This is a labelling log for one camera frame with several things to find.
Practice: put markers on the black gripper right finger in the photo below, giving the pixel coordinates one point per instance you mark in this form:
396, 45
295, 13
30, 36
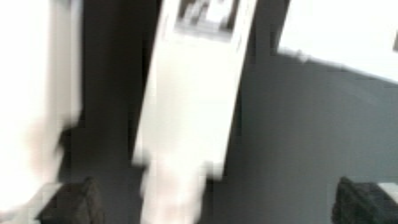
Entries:
362, 205

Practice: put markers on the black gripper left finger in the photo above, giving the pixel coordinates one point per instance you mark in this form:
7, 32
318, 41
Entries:
64, 204

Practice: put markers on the white desk leg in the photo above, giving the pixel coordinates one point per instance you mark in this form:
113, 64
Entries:
39, 92
188, 104

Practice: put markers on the white marker base sheet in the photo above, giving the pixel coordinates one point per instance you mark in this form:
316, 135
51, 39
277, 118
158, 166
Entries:
341, 33

